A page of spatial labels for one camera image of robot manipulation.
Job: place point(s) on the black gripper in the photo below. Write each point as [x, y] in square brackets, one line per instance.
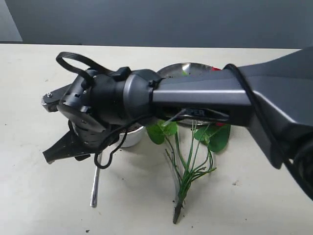
[77, 102]

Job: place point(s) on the round metal plate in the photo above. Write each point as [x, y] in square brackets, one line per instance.
[176, 69]

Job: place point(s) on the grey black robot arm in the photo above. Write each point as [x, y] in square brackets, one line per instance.
[273, 100]

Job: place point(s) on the metal spoon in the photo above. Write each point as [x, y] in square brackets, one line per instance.
[94, 192]

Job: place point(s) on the artificial red anthurium plant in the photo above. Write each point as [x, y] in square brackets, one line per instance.
[206, 140]

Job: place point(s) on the white scalloped flower pot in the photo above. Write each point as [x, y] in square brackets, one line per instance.
[134, 135]

